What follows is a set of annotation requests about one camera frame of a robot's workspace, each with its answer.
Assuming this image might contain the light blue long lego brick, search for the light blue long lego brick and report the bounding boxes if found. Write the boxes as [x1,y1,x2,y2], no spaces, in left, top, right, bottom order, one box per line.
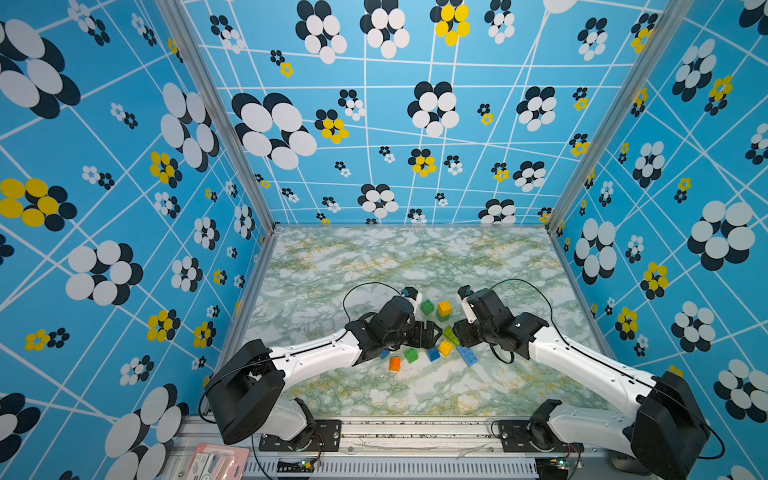
[457,346,478,368]

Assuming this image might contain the yellow square lego brick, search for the yellow square lego brick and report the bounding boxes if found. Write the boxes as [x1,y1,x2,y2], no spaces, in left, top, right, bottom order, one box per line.
[436,301,453,316]

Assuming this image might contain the lime long lego brick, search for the lime long lego brick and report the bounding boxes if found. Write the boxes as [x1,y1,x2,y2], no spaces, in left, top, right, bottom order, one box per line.
[443,326,460,347]

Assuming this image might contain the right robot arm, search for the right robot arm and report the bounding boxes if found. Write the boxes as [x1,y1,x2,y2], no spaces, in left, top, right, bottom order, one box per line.
[452,285,712,479]

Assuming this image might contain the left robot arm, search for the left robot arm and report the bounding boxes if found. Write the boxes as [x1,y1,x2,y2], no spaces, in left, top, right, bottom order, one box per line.
[204,295,442,449]

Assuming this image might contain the small green lego brick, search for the small green lego brick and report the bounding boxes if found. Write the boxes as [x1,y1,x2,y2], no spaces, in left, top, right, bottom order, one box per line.
[404,348,419,364]

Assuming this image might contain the yellow lego brick centre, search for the yellow lego brick centre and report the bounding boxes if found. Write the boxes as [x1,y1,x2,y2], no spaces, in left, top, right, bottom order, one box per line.
[438,340,454,357]

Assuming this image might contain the small blue lego brick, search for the small blue lego brick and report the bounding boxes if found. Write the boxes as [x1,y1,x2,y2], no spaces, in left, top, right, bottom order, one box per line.
[426,347,440,362]

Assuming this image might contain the green square lego brick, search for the green square lego brick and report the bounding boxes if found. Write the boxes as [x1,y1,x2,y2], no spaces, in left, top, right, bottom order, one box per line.
[420,300,435,315]

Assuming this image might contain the pink packaged item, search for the pink packaged item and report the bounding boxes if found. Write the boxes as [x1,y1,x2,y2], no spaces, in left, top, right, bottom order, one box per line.
[184,444,250,480]

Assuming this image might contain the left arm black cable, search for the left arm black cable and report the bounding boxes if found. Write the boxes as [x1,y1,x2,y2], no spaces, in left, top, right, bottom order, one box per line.
[341,280,403,325]

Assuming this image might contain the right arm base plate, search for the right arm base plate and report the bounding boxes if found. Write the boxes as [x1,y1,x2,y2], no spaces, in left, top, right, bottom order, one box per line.
[491,420,584,455]

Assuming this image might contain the aluminium front rail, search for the aluminium front rail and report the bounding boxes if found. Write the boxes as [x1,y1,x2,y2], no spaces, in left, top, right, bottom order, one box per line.
[158,415,685,480]

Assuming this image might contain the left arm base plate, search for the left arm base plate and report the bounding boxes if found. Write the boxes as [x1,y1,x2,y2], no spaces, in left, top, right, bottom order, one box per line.
[257,419,342,453]

